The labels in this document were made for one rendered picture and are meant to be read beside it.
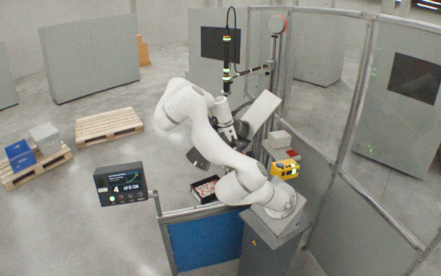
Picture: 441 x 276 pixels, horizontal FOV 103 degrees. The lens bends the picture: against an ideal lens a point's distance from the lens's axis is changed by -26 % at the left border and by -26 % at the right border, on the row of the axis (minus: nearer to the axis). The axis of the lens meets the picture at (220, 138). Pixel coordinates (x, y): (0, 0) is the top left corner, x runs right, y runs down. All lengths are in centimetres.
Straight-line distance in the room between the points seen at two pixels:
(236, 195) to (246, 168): 12
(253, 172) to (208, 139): 21
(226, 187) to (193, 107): 34
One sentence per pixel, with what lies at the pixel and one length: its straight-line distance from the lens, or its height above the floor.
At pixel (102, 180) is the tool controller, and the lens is 127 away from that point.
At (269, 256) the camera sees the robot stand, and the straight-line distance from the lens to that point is 139.
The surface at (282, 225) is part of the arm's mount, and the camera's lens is 126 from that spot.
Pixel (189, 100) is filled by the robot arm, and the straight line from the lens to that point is 86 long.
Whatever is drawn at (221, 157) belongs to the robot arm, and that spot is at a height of 145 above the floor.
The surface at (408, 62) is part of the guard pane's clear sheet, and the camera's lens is 139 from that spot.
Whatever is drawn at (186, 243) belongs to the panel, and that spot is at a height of 52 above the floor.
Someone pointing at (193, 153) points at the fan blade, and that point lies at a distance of 176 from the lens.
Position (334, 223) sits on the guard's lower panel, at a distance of 199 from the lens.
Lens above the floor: 196
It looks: 30 degrees down
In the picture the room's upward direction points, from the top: 1 degrees clockwise
